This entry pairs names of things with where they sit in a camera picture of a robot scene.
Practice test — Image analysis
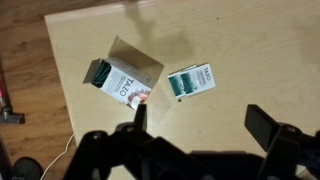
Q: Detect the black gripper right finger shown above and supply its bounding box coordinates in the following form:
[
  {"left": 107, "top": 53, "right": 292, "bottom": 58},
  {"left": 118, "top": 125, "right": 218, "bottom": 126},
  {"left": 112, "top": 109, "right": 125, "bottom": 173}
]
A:
[{"left": 244, "top": 103, "right": 320, "bottom": 180}]

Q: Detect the white floor cable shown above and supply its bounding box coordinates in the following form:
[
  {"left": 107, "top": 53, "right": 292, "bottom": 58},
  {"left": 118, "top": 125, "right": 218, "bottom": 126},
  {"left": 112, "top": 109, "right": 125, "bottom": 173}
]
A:
[{"left": 40, "top": 132, "right": 76, "bottom": 180}]

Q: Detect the white Tazo tea box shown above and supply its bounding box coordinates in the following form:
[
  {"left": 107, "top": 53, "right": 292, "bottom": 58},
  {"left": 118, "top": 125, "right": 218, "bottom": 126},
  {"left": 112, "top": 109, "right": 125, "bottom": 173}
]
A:
[{"left": 82, "top": 34, "right": 165, "bottom": 111}]

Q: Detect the black round base foot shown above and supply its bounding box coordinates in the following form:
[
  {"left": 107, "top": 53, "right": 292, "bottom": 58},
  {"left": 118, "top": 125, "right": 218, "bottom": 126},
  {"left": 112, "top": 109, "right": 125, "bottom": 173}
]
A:
[{"left": 11, "top": 156, "right": 44, "bottom": 180}]

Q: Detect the red grey vacuum cleaner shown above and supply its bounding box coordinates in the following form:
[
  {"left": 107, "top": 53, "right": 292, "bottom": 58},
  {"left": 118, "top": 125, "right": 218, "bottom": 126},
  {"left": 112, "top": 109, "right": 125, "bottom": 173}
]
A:
[{"left": 0, "top": 54, "right": 26, "bottom": 125}]

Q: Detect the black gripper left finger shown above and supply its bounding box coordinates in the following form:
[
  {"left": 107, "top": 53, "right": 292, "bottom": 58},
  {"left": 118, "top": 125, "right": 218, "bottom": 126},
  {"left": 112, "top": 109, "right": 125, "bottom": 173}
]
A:
[{"left": 63, "top": 103, "right": 188, "bottom": 180}]

